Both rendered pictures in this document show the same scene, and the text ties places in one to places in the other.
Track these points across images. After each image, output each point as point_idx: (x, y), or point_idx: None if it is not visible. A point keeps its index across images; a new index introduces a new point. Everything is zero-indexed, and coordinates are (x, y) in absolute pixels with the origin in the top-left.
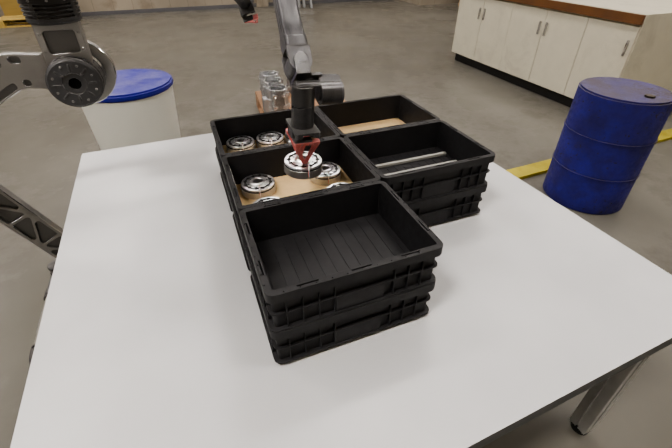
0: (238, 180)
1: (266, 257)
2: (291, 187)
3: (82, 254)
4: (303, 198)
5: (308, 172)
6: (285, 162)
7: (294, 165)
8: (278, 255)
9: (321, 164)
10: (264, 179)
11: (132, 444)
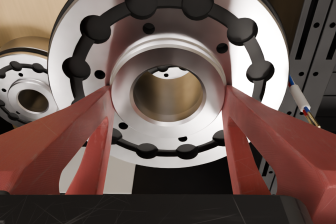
0: (1, 122)
1: (321, 113)
2: None
3: None
4: (325, 76)
5: (288, 82)
6: (173, 167)
7: (211, 138)
8: (333, 93)
9: None
10: (28, 84)
11: None
